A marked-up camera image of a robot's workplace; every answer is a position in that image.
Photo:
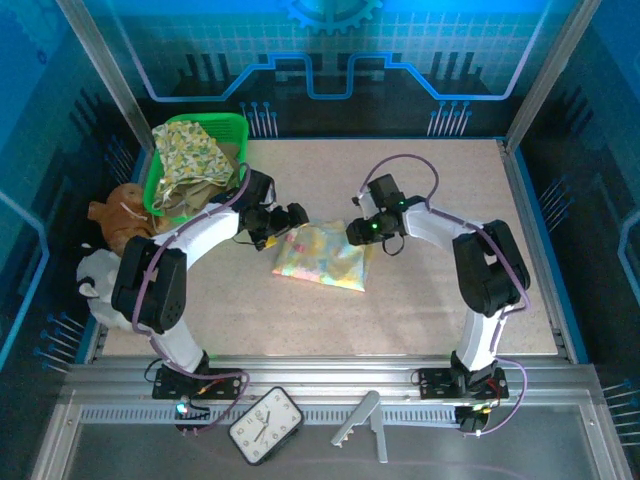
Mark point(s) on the pastel multicoloured skirt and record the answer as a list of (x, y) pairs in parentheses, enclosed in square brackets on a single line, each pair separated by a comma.
[(320, 260)]

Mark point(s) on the khaki olive skirt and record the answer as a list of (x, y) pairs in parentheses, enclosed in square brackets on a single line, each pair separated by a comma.
[(205, 197)]

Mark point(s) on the lemon print skirt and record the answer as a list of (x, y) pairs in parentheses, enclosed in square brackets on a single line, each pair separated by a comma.
[(190, 150)]

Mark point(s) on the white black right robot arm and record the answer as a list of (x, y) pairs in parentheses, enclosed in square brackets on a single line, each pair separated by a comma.
[(480, 340)]

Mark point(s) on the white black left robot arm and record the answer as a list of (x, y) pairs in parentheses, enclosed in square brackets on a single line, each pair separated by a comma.
[(210, 230)]

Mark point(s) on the green plastic basket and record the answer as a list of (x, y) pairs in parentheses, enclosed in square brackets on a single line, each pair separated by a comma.
[(227, 125)]

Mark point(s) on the brown teddy bear plush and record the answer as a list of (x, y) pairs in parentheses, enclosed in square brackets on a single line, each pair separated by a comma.
[(120, 215)]

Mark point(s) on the grey white husky plush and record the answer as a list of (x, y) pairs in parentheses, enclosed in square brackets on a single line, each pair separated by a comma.
[(95, 270)]

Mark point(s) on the black white analogue clock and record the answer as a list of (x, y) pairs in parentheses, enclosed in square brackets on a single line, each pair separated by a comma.
[(265, 425)]

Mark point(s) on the small black controller board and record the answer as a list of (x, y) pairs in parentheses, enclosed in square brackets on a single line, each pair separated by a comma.
[(192, 417)]

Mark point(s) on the aluminium frame cross rail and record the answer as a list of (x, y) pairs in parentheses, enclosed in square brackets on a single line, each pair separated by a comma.
[(325, 372)]

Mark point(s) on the aluminium side rail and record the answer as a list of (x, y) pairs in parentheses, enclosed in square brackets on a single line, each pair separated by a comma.
[(97, 345), (522, 200)]

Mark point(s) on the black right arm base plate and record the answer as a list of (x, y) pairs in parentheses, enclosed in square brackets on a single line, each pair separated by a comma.
[(435, 382)]

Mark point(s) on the grey metal bracket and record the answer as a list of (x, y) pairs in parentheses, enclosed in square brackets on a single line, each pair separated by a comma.
[(367, 405)]

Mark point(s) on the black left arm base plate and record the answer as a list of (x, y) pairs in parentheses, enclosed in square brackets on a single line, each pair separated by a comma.
[(167, 387)]

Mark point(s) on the aluminium frame post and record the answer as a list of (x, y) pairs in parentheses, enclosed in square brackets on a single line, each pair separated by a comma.
[(556, 65), (102, 65)]

